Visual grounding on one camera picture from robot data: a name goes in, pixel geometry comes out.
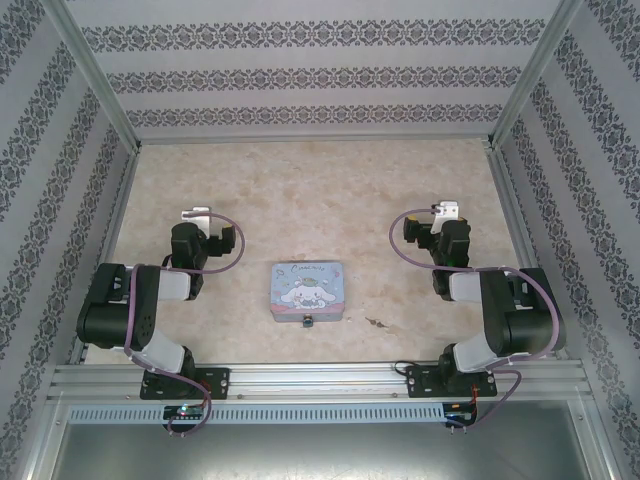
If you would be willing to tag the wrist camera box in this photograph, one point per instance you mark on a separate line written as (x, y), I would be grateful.
(197, 216)
(446, 207)

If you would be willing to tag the grey sheet metal panel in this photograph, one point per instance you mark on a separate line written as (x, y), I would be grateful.
(320, 455)

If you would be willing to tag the small dark padlock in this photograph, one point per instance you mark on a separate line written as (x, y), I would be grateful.
(307, 321)

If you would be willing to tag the small metal key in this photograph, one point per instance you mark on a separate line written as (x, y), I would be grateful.
(376, 323)

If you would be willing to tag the aluminium corner post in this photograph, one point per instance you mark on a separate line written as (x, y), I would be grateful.
(532, 75)
(97, 75)

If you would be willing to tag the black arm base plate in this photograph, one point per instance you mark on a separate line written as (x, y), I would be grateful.
(420, 382)
(220, 382)

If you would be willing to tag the small circuit board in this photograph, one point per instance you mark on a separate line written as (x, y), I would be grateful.
(185, 411)
(457, 415)

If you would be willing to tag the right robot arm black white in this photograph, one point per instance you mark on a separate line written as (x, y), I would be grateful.
(525, 325)

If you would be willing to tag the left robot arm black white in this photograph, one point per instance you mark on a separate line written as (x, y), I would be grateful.
(105, 310)

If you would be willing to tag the aluminium mounting rail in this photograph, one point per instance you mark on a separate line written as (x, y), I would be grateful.
(320, 380)

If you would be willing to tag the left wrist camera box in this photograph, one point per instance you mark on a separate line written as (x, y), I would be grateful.
(197, 216)

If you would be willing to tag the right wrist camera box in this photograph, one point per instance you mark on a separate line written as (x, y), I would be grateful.
(446, 207)

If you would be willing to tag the aluminium side rail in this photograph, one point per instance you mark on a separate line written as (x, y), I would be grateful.
(509, 200)
(114, 225)

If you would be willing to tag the blue cartoon tin box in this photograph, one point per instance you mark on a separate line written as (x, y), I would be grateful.
(310, 290)

